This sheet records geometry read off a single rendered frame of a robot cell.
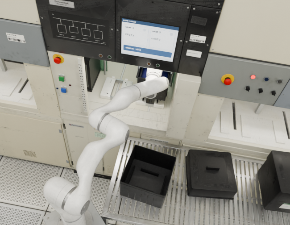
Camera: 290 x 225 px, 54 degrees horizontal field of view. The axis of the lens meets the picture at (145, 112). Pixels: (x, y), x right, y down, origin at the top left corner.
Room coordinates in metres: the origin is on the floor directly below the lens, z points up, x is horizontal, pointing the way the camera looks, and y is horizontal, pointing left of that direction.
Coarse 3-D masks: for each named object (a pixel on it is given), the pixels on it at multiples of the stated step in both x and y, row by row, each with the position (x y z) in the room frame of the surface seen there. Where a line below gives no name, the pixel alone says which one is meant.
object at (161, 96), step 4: (140, 68) 1.53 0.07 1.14; (140, 72) 1.52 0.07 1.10; (168, 72) 1.59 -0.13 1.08; (172, 72) 1.51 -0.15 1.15; (136, 76) 1.44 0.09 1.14; (140, 76) 1.50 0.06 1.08; (168, 76) 1.54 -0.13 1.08; (140, 80) 1.43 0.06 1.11; (144, 80) 1.43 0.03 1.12; (160, 92) 1.42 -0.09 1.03; (164, 92) 1.42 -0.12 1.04; (156, 96) 1.42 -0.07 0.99; (160, 96) 1.42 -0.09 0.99; (164, 96) 1.42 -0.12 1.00; (160, 100) 1.42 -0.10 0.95; (164, 100) 1.42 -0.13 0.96
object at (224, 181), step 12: (192, 156) 1.04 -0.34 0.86; (204, 156) 1.05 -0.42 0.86; (216, 156) 1.07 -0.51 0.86; (228, 156) 1.08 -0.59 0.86; (192, 168) 0.95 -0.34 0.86; (204, 168) 0.96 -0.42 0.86; (216, 168) 0.96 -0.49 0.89; (228, 168) 0.98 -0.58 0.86; (192, 180) 0.87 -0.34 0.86; (204, 180) 0.88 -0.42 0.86; (216, 180) 0.89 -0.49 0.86; (228, 180) 0.90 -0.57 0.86; (192, 192) 0.81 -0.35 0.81; (204, 192) 0.82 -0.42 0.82; (216, 192) 0.82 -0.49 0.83; (228, 192) 0.82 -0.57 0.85
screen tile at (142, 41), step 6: (126, 24) 1.24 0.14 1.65; (126, 30) 1.24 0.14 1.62; (132, 30) 1.24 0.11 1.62; (138, 30) 1.23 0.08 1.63; (126, 36) 1.24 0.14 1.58; (144, 36) 1.23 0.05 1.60; (126, 42) 1.24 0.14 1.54; (132, 42) 1.23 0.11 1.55; (138, 42) 1.23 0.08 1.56; (144, 42) 1.23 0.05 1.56
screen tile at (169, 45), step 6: (156, 30) 1.23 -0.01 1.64; (162, 30) 1.22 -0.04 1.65; (150, 36) 1.23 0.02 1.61; (156, 36) 1.23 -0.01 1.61; (162, 36) 1.22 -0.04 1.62; (168, 36) 1.22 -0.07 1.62; (174, 36) 1.22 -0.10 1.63; (150, 42) 1.23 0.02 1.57; (156, 42) 1.23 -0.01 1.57; (162, 42) 1.22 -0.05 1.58; (168, 42) 1.22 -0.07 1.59; (162, 48) 1.22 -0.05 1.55; (168, 48) 1.22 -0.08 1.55
